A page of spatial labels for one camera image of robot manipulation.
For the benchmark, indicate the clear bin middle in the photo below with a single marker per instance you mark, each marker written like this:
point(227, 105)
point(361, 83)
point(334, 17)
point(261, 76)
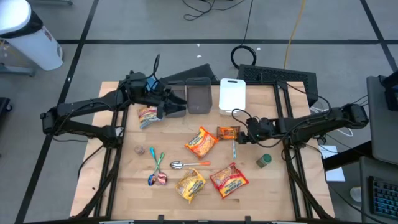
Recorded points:
point(199, 99)

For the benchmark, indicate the grey monitor back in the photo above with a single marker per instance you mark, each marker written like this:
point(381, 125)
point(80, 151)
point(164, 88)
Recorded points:
point(382, 130)

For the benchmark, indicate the iridescent spoon pink bowl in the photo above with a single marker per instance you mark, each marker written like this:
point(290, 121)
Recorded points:
point(162, 179)

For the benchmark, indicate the red ramen packet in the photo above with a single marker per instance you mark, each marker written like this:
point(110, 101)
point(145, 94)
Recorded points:
point(229, 180)

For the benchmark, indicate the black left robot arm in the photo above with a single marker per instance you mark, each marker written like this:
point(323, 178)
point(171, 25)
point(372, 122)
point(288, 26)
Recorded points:
point(93, 103)

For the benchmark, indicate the black wedge stand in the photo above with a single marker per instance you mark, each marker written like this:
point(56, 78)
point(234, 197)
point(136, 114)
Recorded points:
point(196, 73)

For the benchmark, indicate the iridescent spoon blue bowl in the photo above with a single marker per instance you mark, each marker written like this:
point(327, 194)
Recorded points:
point(151, 180)

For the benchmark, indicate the white trash can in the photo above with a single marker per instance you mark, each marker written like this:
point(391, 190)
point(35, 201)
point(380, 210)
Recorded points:
point(31, 46)

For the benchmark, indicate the yellow ramen packet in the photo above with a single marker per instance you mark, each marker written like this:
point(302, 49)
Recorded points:
point(190, 185)

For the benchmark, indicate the orange ramen packet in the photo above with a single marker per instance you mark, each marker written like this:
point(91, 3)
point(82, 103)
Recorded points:
point(200, 143)

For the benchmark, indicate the blue-edged ramen packet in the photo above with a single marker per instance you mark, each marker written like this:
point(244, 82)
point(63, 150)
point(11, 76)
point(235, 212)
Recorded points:
point(147, 119)

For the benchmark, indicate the white paper sheet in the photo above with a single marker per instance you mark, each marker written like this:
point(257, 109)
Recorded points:
point(334, 174)

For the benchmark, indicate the green lid spice jar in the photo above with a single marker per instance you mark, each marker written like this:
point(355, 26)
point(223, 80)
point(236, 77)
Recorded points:
point(264, 160)

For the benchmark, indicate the white computer mouse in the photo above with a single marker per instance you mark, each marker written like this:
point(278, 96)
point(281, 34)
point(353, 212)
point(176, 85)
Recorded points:
point(356, 194)

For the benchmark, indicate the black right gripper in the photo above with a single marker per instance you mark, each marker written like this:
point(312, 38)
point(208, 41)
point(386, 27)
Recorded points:
point(261, 129)

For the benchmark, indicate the white plastic bin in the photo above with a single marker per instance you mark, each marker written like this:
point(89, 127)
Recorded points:
point(231, 96)

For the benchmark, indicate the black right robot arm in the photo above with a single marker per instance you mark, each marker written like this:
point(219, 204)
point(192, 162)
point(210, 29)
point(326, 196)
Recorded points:
point(326, 119)

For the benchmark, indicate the black computer case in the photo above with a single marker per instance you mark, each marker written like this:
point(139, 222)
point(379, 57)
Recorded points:
point(273, 74)

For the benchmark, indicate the black blue device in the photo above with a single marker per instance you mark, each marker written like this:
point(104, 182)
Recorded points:
point(391, 93)

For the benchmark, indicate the grey plastic bin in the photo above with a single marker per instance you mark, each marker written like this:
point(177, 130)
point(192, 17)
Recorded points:
point(178, 87)

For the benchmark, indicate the backlit keyboard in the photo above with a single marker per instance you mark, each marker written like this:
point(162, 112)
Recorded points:
point(385, 197)

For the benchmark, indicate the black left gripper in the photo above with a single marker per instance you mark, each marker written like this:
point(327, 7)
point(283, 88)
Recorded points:
point(160, 95)

